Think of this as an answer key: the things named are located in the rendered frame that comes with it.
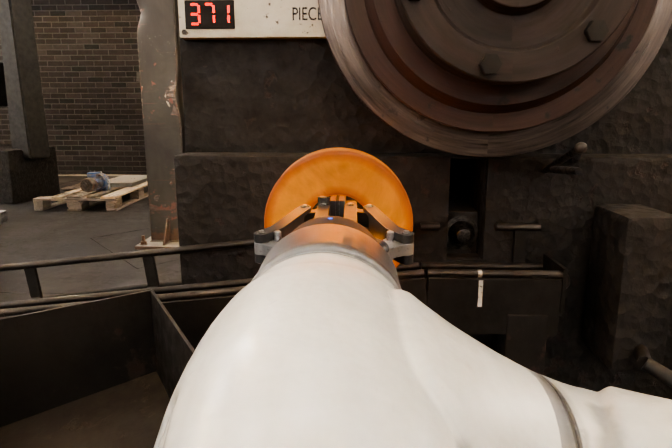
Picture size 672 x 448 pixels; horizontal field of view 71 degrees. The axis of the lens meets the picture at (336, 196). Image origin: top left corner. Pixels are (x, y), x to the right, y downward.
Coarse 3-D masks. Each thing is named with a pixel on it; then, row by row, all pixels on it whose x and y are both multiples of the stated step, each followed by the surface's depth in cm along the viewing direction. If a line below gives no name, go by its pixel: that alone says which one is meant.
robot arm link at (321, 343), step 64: (320, 256) 22; (256, 320) 16; (320, 320) 15; (384, 320) 16; (192, 384) 14; (256, 384) 13; (320, 384) 12; (384, 384) 13; (448, 384) 14; (512, 384) 17
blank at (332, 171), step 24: (288, 168) 49; (312, 168) 47; (336, 168) 47; (360, 168) 47; (384, 168) 47; (288, 192) 48; (312, 192) 48; (336, 192) 48; (360, 192) 48; (384, 192) 48; (264, 216) 49; (408, 216) 48
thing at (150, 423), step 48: (0, 336) 51; (48, 336) 54; (96, 336) 57; (144, 336) 60; (0, 384) 52; (48, 384) 55; (96, 384) 57; (144, 384) 59; (0, 432) 52; (48, 432) 51; (96, 432) 51; (144, 432) 50
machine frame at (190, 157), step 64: (192, 64) 79; (256, 64) 79; (320, 64) 78; (192, 128) 81; (256, 128) 81; (320, 128) 80; (384, 128) 80; (640, 128) 78; (192, 192) 78; (256, 192) 77; (448, 192) 76; (512, 192) 75; (576, 192) 75; (640, 192) 75; (192, 256) 80; (448, 256) 80; (512, 256) 77; (576, 256) 77; (576, 320) 79; (576, 384) 81; (640, 384) 80
